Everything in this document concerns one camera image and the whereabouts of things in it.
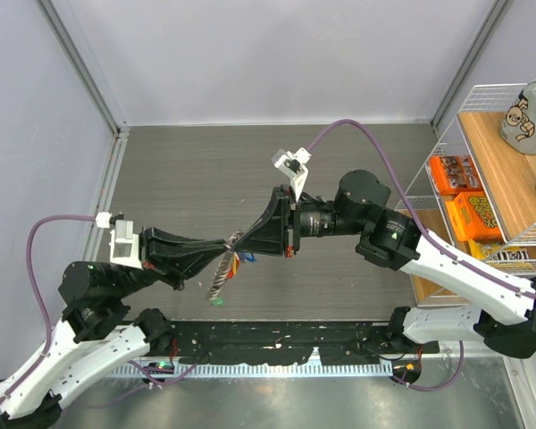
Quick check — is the white wire shelf rack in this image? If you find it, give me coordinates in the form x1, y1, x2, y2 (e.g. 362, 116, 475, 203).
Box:
393, 82, 536, 307

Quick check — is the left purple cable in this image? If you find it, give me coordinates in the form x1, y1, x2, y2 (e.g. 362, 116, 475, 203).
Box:
0, 214, 102, 416

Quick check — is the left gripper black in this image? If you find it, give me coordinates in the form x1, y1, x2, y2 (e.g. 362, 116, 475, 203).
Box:
112, 222, 229, 299

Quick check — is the yellow snack bag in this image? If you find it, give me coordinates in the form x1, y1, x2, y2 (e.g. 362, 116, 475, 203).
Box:
467, 240, 531, 268

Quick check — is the green key tag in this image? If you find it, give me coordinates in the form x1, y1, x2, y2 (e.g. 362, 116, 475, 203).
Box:
211, 297, 224, 306

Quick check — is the grey printed pouch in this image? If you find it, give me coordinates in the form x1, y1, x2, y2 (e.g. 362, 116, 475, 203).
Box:
499, 79, 536, 156

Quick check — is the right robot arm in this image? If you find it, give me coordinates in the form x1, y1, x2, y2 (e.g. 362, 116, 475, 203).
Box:
142, 170, 536, 358

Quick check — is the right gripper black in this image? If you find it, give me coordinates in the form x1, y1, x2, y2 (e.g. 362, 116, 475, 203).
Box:
234, 184, 366, 257

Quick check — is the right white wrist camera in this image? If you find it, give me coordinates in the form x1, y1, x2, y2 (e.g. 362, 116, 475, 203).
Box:
272, 147, 312, 202

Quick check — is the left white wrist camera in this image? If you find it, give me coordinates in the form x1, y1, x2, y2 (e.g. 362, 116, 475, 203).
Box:
95, 212, 142, 269

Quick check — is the orange yellow snack box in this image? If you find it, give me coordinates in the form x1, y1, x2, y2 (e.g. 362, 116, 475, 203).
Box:
445, 191, 501, 242

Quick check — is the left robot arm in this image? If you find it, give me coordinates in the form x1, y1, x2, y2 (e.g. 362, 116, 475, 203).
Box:
0, 221, 227, 428

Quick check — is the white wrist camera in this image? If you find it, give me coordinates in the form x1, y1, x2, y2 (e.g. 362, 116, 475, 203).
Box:
272, 147, 312, 202
95, 212, 142, 269

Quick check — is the white slotted cable duct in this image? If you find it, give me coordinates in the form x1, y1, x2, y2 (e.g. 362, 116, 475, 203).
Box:
106, 358, 393, 380

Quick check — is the orange snack box top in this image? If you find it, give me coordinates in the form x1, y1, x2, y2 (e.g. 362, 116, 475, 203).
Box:
428, 156, 482, 196

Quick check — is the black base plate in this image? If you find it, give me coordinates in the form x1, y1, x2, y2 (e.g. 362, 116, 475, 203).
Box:
121, 319, 441, 366

